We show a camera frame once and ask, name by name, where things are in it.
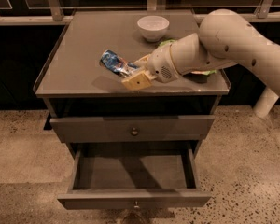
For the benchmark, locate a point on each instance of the closed grey upper drawer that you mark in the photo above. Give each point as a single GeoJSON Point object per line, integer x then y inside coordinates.
{"type": "Point", "coordinates": [132, 129]}

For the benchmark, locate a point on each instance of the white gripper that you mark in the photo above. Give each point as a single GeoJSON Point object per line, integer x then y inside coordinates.
{"type": "Point", "coordinates": [160, 63]}

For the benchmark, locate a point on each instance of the white ceramic bowl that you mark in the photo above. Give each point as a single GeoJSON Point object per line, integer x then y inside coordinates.
{"type": "Point", "coordinates": [153, 28]}

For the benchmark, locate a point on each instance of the blue silver redbull can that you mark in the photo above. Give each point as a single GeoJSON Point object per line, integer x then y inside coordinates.
{"type": "Point", "coordinates": [116, 64]}

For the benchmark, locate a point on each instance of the grey wooden drawer cabinet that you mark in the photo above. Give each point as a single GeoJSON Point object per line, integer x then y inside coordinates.
{"type": "Point", "coordinates": [74, 84]}

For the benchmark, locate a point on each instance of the green chip bag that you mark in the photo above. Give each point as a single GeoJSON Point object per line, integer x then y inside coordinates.
{"type": "Point", "coordinates": [205, 73]}

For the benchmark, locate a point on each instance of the open grey middle drawer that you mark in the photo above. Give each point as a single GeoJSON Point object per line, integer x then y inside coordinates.
{"type": "Point", "coordinates": [143, 179]}

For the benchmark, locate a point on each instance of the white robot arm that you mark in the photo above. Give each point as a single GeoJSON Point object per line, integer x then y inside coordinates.
{"type": "Point", "coordinates": [224, 39]}

